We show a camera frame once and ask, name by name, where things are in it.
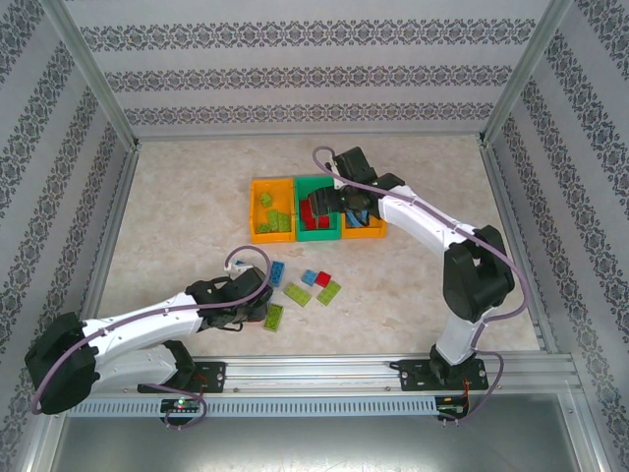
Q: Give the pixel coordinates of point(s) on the small red lego brick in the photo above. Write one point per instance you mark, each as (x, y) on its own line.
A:
(324, 223)
(323, 278)

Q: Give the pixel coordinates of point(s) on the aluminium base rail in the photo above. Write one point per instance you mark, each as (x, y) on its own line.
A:
(314, 373)

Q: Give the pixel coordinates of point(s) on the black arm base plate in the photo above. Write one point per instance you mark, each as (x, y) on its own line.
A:
(413, 376)
(216, 376)

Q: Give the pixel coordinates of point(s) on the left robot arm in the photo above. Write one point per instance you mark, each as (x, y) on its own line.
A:
(142, 319)

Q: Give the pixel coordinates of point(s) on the green plastic bin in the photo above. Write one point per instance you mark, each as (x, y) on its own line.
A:
(304, 236)

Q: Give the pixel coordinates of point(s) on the grey metal panel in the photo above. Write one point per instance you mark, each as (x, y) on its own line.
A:
(314, 442)

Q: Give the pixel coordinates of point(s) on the aluminium rear rail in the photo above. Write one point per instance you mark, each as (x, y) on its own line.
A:
(295, 136)

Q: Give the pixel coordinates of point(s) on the small blue lego brick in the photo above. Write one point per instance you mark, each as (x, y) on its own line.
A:
(309, 277)

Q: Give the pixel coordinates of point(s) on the aluminium side rail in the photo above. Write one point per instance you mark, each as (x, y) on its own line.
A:
(120, 196)
(501, 196)

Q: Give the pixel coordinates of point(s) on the orange plastic bin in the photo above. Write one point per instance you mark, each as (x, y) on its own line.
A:
(280, 194)
(363, 233)

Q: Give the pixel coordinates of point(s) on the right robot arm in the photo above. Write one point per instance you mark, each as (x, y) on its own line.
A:
(476, 280)

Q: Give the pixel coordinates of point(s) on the aluminium frame post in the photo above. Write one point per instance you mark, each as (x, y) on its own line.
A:
(88, 64)
(526, 64)

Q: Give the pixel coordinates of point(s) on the small lime green lego brick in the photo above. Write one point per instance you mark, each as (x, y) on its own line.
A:
(265, 227)
(266, 199)

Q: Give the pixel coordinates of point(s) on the small circuit board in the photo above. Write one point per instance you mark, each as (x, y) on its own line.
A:
(449, 405)
(179, 404)

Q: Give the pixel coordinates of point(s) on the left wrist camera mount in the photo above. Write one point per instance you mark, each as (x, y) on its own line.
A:
(230, 268)

